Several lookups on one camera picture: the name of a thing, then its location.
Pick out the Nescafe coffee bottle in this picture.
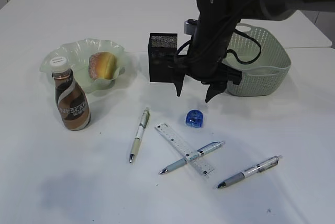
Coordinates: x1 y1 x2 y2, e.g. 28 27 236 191
49 57 91 131

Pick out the clear plastic ruler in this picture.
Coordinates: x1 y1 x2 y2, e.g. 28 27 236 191
155 123 214 168

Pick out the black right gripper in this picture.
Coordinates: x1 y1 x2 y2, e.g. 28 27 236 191
169 43 242 103

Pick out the green wavy glass plate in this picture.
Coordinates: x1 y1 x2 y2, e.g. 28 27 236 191
40 38 127 94

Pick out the green plastic woven basket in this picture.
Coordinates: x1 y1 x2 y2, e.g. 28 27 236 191
222 23 291 96

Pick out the black mesh pen holder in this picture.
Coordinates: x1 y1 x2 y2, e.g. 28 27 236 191
148 32 178 83

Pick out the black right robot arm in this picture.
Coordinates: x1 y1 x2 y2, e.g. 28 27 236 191
169 0 334 101

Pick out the white pen grey grip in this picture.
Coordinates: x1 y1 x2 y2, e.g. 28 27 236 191
216 155 283 189

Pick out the black cable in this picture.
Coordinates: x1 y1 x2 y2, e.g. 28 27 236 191
172 0 309 83

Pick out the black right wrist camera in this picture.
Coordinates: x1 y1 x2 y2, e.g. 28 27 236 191
184 19 198 36

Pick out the sugared bread roll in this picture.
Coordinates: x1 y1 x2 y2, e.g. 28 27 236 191
88 52 116 80

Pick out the blue clear pen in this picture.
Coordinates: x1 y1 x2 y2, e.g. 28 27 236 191
159 141 226 176

